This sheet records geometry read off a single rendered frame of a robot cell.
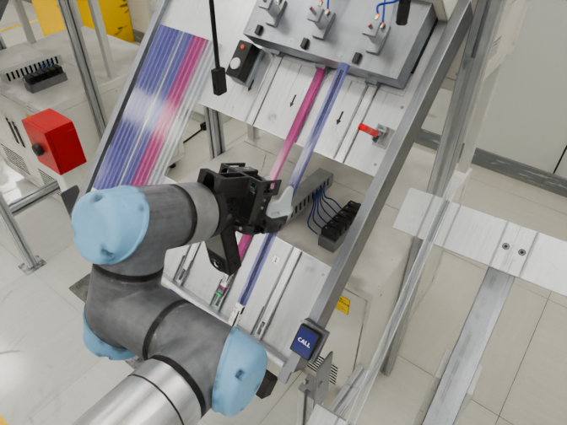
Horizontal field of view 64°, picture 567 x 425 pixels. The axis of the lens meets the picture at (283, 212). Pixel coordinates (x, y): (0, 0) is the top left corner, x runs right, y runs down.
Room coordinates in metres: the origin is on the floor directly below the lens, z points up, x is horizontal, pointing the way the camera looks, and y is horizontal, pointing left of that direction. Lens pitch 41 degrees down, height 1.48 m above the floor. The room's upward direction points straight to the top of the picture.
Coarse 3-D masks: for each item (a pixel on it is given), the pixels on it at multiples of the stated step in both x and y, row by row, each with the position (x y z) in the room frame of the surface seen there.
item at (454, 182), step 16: (448, 192) 0.53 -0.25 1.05; (448, 208) 0.52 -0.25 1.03; (432, 224) 0.50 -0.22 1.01; (432, 240) 0.48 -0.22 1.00; (416, 272) 0.45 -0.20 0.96; (400, 304) 0.42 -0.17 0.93; (400, 320) 0.40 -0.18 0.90; (384, 336) 0.38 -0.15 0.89; (384, 352) 0.37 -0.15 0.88; (368, 384) 0.34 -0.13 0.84; (352, 416) 0.30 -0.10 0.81
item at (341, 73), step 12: (336, 72) 0.68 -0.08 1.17; (336, 84) 0.67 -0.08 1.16; (336, 96) 0.66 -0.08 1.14; (324, 108) 0.65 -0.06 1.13; (324, 120) 0.64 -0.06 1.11; (312, 132) 0.63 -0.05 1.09; (312, 144) 0.61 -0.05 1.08; (300, 156) 0.61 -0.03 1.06; (300, 168) 0.59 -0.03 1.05; (264, 240) 0.53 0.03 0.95; (264, 252) 0.52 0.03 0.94; (252, 276) 0.49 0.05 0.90; (252, 288) 0.48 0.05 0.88; (240, 300) 0.47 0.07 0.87
